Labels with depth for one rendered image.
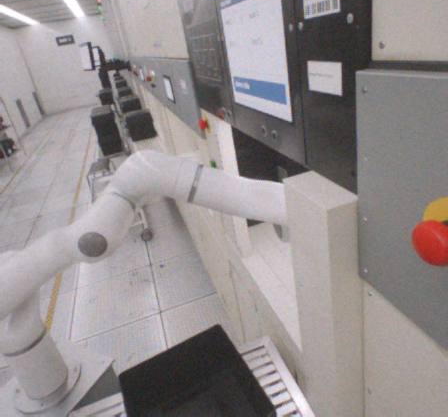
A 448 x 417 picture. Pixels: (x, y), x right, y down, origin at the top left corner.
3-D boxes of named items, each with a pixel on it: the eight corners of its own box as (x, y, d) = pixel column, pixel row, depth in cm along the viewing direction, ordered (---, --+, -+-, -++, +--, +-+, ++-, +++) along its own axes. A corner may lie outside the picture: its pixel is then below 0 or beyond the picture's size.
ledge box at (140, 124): (129, 136, 370) (122, 112, 359) (155, 130, 374) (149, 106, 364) (130, 143, 343) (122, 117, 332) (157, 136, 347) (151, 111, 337)
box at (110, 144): (102, 151, 473) (96, 133, 462) (122, 146, 478) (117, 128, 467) (101, 157, 446) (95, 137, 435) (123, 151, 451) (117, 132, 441)
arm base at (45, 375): (1, 400, 102) (-29, 356, 95) (55, 349, 117) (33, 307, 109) (41, 424, 93) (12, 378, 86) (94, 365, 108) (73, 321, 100)
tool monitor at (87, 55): (86, 80, 389) (75, 45, 374) (131, 71, 399) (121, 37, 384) (84, 82, 353) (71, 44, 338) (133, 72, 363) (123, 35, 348)
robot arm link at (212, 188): (203, 152, 65) (351, 199, 68) (197, 167, 80) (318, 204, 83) (189, 198, 64) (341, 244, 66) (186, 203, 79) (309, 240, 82)
